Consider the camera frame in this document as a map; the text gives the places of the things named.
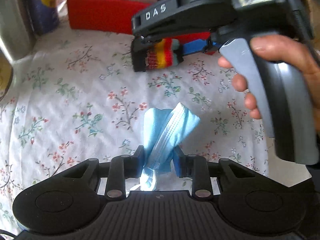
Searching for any striped colourful knitted sock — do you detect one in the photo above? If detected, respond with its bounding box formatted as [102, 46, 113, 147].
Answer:
[131, 38, 183, 72]

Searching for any blue surgical mask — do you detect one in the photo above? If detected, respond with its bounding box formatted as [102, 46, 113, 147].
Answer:
[130, 103, 200, 191]

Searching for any person's right hand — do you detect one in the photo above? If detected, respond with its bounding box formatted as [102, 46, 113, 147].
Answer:
[217, 35, 320, 120]

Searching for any red cardboard box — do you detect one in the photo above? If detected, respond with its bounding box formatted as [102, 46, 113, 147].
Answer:
[66, 0, 216, 55]

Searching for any floral white tablecloth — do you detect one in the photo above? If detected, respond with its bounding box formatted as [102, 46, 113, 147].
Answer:
[1, 1, 269, 234]

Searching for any blue yellow can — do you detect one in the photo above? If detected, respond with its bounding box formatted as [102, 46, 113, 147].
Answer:
[27, 0, 60, 36]

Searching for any steel thermos flask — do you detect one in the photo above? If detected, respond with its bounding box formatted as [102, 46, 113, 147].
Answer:
[1, 0, 35, 63]

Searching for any glass jar with lid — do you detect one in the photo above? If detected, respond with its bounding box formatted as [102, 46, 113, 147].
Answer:
[0, 53, 13, 100]

